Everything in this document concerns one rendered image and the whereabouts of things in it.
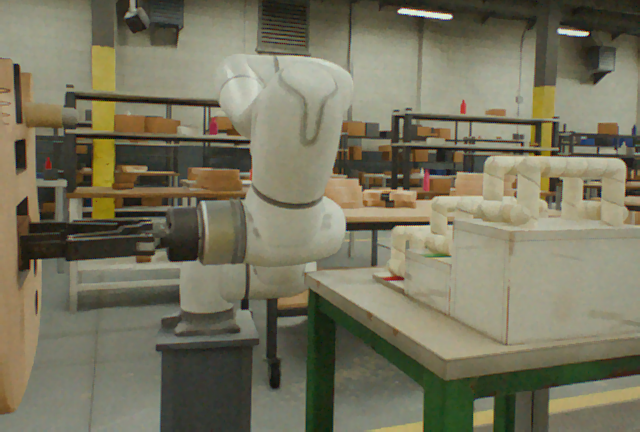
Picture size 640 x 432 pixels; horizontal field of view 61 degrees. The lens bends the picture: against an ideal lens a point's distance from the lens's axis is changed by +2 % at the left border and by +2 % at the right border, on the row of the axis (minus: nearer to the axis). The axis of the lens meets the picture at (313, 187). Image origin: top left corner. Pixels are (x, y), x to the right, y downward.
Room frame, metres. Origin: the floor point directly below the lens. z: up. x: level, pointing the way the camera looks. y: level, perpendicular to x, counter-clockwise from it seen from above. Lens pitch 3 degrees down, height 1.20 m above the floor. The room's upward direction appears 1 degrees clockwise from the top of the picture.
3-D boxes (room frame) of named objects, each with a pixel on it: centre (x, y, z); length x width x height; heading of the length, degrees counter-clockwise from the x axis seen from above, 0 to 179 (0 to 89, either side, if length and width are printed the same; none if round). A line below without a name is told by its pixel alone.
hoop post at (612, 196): (0.88, -0.49, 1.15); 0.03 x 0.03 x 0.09
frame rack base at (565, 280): (0.90, -0.39, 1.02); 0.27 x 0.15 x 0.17; 111
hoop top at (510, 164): (0.93, -0.38, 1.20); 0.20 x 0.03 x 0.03; 110
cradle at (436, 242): (1.01, -0.25, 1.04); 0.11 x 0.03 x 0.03; 21
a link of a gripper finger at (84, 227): (0.72, 0.27, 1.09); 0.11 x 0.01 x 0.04; 90
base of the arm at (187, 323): (1.56, 0.32, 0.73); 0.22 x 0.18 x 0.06; 103
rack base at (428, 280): (1.04, -0.34, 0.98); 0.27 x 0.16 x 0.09; 111
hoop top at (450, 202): (1.08, -0.33, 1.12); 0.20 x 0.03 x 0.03; 110
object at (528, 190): (0.83, -0.33, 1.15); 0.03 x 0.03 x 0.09
